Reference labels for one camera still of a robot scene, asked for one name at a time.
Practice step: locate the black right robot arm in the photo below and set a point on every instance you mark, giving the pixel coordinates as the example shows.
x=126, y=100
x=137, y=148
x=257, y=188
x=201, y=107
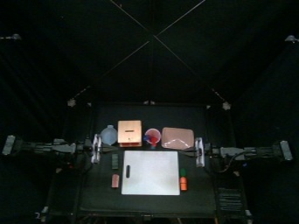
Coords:
x=249, y=151

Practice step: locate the white cutting board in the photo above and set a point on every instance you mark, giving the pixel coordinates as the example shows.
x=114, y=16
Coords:
x=151, y=173

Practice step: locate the small grey frame clamp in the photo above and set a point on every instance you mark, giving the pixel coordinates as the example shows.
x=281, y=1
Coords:
x=149, y=102

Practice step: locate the translucent plastic jug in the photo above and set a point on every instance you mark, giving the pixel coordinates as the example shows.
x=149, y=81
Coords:
x=109, y=135

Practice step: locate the red toy piece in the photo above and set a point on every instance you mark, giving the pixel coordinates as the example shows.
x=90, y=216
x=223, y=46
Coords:
x=154, y=141

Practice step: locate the pink plastic cup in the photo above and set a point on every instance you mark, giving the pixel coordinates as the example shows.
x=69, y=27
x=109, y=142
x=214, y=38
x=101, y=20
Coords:
x=153, y=135

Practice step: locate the light wooden box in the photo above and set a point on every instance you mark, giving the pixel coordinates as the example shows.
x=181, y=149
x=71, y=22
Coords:
x=130, y=133

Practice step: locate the white printed label sticker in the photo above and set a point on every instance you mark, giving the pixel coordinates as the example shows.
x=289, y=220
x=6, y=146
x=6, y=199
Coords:
x=230, y=199

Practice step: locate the blue toy piece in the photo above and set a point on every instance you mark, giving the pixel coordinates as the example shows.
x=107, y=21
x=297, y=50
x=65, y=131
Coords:
x=147, y=138

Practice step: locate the pink translucent square container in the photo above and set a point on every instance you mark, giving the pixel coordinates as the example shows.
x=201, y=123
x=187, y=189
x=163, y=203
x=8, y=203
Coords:
x=178, y=138

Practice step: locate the orange toy carrot green top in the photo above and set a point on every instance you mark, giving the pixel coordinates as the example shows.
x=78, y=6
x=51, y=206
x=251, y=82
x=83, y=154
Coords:
x=183, y=182

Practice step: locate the grey frame corner bracket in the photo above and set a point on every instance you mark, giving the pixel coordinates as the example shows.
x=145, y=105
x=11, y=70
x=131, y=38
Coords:
x=15, y=36
x=71, y=102
x=226, y=106
x=291, y=38

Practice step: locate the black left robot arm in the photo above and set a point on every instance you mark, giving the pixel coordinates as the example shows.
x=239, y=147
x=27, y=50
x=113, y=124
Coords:
x=43, y=147

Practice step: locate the pink rectangular toy block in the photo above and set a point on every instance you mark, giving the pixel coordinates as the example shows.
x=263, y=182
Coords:
x=115, y=180

